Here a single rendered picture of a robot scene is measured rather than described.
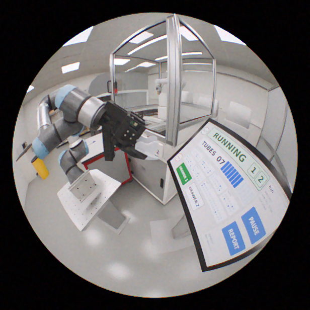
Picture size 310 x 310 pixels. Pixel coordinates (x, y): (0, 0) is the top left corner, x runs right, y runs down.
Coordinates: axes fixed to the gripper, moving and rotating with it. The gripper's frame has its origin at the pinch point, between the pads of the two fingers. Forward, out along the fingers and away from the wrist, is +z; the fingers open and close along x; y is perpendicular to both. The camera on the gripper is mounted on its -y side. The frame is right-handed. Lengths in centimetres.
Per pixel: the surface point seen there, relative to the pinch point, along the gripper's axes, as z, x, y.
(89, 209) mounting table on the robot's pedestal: -10, -3, -52
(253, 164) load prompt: 14.7, -16.3, 21.4
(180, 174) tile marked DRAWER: 14.7, 0.4, -0.6
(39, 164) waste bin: -181, 90, -233
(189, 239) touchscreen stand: 96, -25, -57
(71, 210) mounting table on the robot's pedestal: -22, -7, -62
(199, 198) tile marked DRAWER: 14.7, -12.8, 2.0
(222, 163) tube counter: 14.7, -8.1, 14.3
